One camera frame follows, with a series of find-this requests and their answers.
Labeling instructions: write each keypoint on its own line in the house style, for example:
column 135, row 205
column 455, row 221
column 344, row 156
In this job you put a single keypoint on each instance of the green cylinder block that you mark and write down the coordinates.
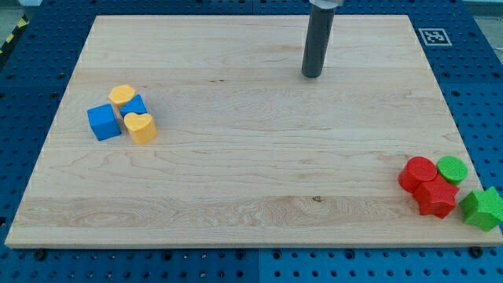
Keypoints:
column 453, row 169

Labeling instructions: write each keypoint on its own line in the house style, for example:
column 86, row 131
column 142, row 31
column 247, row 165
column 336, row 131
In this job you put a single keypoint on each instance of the yellow hexagon block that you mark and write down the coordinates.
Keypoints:
column 120, row 95

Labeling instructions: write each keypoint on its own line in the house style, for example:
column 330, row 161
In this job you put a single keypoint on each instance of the red cylinder block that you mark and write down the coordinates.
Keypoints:
column 417, row 170

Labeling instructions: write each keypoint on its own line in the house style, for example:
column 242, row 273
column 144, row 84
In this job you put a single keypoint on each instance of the green star block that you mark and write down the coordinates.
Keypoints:
column 482, row 208

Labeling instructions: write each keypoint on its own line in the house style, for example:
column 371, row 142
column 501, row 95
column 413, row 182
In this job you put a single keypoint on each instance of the light wooden board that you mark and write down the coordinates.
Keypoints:
column 249, row 153

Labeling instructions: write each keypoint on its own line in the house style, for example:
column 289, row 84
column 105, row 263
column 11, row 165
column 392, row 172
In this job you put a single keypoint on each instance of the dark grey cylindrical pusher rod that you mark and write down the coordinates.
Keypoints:
column 317, row 40

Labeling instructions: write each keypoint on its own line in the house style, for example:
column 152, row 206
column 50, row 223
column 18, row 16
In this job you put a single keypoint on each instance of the blue cube block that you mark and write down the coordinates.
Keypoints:
column 103, row 123

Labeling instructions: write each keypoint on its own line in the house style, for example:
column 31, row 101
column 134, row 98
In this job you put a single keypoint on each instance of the yellow black hazard tape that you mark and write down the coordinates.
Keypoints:
column 14, row 36

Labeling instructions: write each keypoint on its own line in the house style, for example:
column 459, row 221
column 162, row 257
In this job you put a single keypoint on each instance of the blue block behind heart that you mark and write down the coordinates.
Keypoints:
column 135, row 105

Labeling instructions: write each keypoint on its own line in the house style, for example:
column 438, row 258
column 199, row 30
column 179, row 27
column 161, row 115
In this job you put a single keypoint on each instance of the yellow heart block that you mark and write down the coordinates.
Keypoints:
column 141, row 127

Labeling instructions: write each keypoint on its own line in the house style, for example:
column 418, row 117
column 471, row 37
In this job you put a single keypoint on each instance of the red star block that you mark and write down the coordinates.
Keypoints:
column 436, row 197

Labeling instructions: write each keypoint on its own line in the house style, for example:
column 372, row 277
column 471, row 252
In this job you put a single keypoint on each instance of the white fiducial marker tag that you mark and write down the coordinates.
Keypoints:
column 434, row 37

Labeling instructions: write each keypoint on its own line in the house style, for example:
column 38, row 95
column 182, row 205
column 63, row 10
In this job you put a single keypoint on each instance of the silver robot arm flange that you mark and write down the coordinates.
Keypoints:
column 327, row 4

